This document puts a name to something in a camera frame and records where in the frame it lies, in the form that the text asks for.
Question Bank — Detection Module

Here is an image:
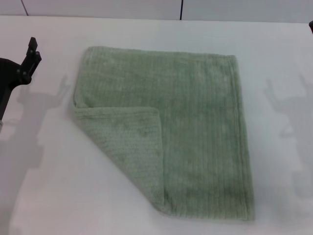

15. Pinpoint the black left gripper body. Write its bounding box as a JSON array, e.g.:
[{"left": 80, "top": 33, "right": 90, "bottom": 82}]
[{"left": 0, "top": 58, "right": 25, "bottom": 121}]

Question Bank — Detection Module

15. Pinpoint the green ribbed towel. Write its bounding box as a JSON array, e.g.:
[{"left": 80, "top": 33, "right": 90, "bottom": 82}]
[{"left": 72, "top": 46, "right": 256, "bottom": 223}]

